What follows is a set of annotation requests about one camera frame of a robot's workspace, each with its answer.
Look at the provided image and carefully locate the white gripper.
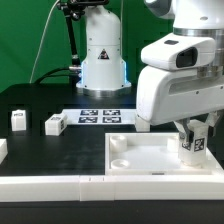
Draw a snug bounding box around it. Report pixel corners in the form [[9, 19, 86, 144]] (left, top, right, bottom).
[[136, 66, 224, 143]]

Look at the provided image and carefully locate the white square table top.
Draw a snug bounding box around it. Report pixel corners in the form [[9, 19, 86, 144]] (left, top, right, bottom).
[[105, 133, 215, 175]]

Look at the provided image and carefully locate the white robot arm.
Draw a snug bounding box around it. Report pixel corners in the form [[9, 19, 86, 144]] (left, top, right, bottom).
[[77, 0, 224, 142]]

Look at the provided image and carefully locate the white U-shaped obstacle fence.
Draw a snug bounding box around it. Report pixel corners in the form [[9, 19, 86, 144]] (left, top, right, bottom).
[[0, 136, 224, 203]]

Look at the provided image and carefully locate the fiducial marker sheet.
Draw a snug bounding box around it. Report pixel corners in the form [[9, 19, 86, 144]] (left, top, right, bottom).
[[63, 109, 135, 125]]

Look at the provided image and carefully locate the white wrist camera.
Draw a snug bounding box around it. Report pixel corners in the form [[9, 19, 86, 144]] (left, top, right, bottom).
[[141, 33, 216, 71]]

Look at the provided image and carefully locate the black cable bundle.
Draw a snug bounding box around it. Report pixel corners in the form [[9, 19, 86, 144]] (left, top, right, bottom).
[[33, 67, 81, 85]]

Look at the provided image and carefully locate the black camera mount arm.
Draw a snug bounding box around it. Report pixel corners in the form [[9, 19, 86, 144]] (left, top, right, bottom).
[[57, 0, 109, 85]]

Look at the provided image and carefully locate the white cable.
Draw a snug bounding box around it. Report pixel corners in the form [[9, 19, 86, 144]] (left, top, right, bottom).
[[29, 0, 61, 84]]

